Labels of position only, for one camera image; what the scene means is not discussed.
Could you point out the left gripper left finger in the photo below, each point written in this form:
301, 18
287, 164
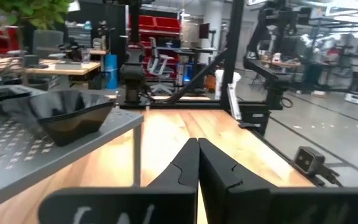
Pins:
166, 202

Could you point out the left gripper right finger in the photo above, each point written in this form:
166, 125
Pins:
244, 202

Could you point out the black wavy square plate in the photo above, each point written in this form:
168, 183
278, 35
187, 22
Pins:
67, 102
76, 130

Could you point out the black small square plate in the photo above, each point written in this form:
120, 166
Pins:
2, 96

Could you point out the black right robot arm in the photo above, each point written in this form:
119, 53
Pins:
133, 71

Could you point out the white bin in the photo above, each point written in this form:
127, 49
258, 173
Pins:
220, 84

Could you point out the black equipment rig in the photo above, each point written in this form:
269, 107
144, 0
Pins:
275, 74

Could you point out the white office chair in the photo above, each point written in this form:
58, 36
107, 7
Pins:
158, 63

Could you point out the blue cylinder bin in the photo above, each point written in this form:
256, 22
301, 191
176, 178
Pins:
111, 71

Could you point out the grey perforated metal stand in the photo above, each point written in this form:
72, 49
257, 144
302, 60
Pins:
17, 161

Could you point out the wooden top desk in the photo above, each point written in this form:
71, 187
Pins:
73, 69

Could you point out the red storage bins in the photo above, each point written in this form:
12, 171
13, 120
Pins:
157, 24

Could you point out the grey office chair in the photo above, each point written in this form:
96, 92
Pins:
47, 42

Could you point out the green potted plant black pot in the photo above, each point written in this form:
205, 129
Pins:
26, 12

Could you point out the black table-level camera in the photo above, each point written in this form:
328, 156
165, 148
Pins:
309, 160

